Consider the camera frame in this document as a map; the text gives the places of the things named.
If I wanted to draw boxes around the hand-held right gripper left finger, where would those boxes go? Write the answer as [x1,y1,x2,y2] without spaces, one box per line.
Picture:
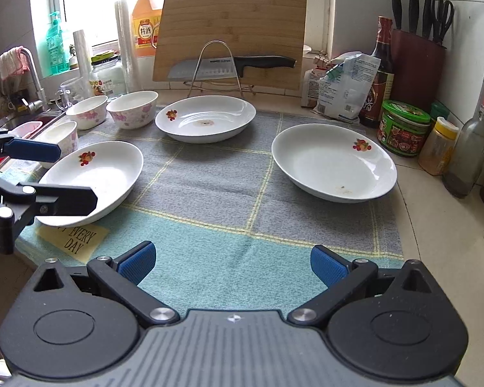
[32,241,180,328]

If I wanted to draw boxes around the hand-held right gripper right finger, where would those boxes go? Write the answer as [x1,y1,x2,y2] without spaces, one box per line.
[287,244,434,328]

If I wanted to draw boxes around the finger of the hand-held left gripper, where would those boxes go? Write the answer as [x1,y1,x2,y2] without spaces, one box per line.
[0,168,99,254]
[0,127,62,163]

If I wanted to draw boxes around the white bowl with pink flowers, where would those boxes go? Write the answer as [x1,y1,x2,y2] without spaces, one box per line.
[36,121,79,169]
[66,95,108,130]
[106,91,159,130]

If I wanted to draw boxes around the white plate with fruit print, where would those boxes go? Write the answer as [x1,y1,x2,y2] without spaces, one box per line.
[35,141,145,227]
[271,124,398,203]

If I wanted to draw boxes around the white fruit-print plate with brown stain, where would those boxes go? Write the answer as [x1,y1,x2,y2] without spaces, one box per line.
[155,96,257,144]

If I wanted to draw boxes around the pink plastic basin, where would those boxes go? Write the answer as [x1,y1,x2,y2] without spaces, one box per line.
[9,121,42,140]

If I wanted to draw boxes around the metal sink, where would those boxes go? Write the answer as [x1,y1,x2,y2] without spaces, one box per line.
[0,110,65,130]

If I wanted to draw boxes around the metal faucet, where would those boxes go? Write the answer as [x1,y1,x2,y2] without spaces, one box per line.
[0,47,50,114]

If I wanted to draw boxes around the clear glass mug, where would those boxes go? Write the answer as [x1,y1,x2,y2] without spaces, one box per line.
[55,77,92,109]

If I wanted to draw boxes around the pink towel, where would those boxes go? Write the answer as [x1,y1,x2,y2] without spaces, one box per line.
[0,46,31,78]

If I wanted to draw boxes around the glass jar with green lid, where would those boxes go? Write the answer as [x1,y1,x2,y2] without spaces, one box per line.
[89,52,126,100]

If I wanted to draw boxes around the green dish soap bottle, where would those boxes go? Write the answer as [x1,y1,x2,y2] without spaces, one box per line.
[45,11,72,75]

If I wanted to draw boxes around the grey and teal checked mat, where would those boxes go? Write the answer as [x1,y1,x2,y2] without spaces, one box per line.
[15,106,405,319]

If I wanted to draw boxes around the tall clear plastic cup stack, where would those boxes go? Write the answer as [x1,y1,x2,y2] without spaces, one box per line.
[114,0,143,94]

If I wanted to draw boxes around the green-lidded sauce jar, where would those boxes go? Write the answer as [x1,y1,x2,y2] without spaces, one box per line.
[377,100,431,158]

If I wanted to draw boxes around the yellow-lidded spice jar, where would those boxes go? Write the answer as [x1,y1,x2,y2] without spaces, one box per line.
[417,117,459,176]

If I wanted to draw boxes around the large yellow oil bottle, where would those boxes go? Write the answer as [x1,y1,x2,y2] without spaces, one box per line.
[131,0,164,83]

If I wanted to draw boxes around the white and blue plastic bag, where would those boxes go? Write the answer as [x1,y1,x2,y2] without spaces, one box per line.
[315,54,382,124]

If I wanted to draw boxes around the clear bottle with red cap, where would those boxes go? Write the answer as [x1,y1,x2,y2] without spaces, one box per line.
[443,99,484,199]

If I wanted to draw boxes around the small green-lidded jar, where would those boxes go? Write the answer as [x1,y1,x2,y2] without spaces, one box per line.
[429,102,451,124]

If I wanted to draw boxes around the dark soy sauce bottle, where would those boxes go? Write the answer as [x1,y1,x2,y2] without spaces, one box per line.
[359,16,395,129]

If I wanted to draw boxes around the metal binder clips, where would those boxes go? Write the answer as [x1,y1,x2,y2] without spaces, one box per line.
[312,49,332,70]

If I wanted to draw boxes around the dark red knife block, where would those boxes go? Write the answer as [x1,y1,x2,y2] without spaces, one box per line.
[389,28,447,112]

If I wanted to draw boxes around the bamboo cutting board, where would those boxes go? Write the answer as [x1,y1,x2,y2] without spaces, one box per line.
[152,0,308,91]

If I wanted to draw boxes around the black scissors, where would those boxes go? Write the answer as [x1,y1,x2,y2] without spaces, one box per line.
[431,0,455,45]

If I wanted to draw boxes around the metal wire rack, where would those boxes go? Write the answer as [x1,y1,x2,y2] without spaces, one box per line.
[184,40,257,97]

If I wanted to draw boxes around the black-handled kitchen knife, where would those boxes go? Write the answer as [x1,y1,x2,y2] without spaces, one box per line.
[167,55,297,81]

